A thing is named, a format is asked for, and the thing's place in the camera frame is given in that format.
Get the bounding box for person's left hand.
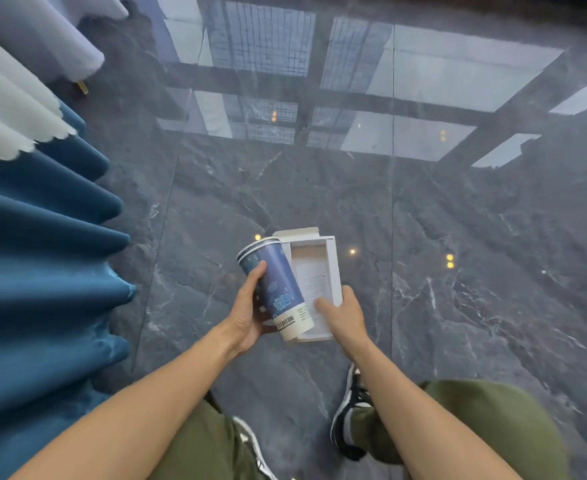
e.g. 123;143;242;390
224;261;277;356

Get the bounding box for person's right hand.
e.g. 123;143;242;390
314;286;370;349

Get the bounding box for blue and white paper cup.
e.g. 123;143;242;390
237;237;315;343

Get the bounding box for white cardboard box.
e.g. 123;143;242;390
273;227;344;342

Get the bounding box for person's left forearm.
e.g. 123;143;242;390
9;322;237;480

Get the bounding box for person's right forearm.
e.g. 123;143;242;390
346;337;524;480

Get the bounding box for white paper leaflet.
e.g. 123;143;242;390
296;267;330;308

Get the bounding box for black and white sneaker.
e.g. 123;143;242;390
330;364;374;462
231;416;279;480

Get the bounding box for person's olive green trousers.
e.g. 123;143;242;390
146;379;571;480

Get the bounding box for blue pleated curtain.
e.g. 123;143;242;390
0;97;138;480

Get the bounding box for white sheer curtain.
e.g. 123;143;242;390
0;0;130;198

